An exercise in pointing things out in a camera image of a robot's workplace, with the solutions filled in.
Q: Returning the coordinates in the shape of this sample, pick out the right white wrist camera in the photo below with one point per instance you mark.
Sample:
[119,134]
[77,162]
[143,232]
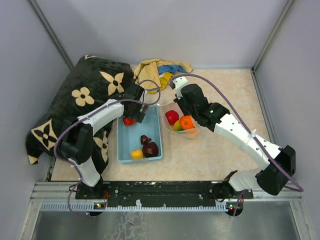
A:
[178,84]

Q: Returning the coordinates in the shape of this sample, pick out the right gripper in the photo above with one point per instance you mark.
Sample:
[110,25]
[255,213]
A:
[180,100]

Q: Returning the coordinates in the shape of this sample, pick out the small dark red fruit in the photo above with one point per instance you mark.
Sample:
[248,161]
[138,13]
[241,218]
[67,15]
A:
[144,139]

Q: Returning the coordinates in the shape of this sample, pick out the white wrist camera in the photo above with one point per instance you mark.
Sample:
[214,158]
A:
[134,92]
[178,84]

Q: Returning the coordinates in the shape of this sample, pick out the small orange mango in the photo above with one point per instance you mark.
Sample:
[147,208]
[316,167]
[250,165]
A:
[193,132]

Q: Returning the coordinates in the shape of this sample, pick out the green yellow mango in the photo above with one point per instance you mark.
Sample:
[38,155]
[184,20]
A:
[177,127]

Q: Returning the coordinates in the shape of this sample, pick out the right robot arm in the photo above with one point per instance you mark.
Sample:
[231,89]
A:
[275,164]

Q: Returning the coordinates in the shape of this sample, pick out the clear zip top bag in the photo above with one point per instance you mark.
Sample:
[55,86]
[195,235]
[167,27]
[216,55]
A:
[167,126]

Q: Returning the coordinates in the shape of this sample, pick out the red pear shaped fruit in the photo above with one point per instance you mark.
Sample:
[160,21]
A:
[128,121]

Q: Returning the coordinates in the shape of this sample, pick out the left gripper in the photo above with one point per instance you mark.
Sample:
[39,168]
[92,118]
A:
[138,115]

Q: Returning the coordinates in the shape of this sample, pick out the yellow peach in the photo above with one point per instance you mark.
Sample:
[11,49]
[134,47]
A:
[137,154]

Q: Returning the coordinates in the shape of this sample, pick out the yellow blue crumpled cloth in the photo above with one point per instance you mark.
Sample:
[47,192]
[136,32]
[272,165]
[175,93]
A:
[154,74]

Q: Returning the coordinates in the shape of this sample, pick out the orange tangerine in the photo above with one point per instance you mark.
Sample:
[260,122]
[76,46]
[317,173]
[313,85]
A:
[186,122]

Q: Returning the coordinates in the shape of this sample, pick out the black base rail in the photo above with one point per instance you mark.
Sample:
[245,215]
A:
[168,194]

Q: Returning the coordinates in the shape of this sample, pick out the light blue plastic basket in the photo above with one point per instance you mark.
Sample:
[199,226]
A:
[129,137]

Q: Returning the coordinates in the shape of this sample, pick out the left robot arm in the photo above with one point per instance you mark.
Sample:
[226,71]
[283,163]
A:
[76,143]

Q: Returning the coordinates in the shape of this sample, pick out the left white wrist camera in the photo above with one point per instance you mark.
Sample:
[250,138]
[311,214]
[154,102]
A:
[134,92]

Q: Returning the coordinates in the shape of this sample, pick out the dark red apple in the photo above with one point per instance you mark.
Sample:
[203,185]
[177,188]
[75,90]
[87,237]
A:
[150,150]

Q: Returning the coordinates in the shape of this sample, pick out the black floral pillow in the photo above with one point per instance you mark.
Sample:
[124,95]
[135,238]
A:
[90,84]

